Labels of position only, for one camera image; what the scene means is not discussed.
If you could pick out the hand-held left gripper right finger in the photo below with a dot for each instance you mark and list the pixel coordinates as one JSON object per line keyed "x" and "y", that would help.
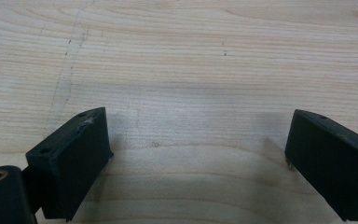
{"x": 332, "y": 165}

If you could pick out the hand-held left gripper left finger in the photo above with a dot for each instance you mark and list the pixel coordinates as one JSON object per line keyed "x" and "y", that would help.
{"x": 70, "y": 161}

